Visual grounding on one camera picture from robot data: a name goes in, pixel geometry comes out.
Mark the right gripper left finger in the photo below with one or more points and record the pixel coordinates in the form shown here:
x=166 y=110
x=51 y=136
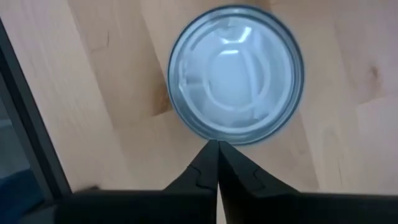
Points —
x=174 y=205

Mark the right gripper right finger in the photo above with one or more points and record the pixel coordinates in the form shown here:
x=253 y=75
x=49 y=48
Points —
x=280 y=207

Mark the green label tuna can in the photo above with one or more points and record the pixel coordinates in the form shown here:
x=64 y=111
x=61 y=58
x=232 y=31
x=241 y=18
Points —
x=236 y=74

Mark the black aluminium table frame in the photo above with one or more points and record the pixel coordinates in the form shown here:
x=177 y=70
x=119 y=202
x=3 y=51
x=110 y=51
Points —
x=35 y=133

